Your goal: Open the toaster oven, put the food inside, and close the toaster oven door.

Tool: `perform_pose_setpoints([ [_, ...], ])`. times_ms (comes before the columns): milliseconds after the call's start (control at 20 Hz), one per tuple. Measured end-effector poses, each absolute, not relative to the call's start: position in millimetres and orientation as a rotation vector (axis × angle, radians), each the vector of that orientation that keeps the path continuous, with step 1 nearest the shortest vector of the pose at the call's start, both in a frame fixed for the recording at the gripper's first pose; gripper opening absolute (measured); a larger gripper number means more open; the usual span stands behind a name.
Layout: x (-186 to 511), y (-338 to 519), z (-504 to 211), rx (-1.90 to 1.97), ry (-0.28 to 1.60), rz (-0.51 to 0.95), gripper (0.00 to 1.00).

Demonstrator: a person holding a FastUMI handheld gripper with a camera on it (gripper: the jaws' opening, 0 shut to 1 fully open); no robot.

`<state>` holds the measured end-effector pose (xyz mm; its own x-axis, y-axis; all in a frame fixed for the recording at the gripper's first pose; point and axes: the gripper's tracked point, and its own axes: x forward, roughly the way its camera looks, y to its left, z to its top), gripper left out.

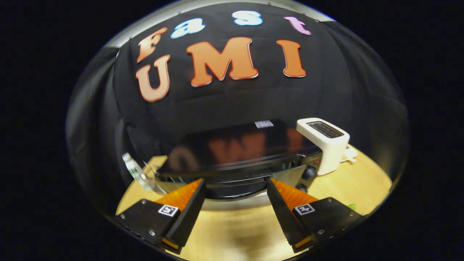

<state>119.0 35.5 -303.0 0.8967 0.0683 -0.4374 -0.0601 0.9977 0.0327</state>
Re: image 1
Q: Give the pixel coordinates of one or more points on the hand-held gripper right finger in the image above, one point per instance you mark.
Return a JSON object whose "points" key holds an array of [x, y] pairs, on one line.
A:
{"points": [[284, 217]]}

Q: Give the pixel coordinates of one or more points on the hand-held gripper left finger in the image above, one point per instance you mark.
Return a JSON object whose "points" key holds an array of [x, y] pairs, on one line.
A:
{"points": [[190, 214]]}

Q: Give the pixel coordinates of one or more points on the black toaster oven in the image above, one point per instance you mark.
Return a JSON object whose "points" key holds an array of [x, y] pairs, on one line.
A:
{"points": [[235, 145]]}

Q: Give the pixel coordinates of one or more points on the white slot toaster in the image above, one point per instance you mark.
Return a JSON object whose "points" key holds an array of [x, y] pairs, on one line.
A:
{"points": [[331, 156]]}

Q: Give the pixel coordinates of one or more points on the white plastic drink bottle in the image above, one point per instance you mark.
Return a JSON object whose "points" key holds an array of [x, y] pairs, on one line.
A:
{"points": [[133, 168]]}

